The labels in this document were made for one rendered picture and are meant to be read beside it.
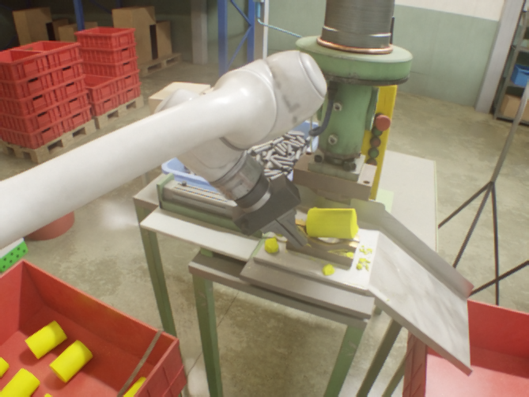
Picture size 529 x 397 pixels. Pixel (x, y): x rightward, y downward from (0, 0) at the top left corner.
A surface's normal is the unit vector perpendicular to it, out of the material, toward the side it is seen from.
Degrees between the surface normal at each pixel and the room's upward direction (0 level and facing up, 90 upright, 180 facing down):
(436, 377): 0
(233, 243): 0
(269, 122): 90
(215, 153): 105
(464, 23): 90
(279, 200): 90
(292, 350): 0
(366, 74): 90
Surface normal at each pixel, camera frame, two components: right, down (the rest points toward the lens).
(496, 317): -0.35, 0.52
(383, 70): 0.28, 0.55
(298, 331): 0.04, -0.82
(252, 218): 0.06, 0.57
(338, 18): -0.72, 0.37
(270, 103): 0.17, 0.31
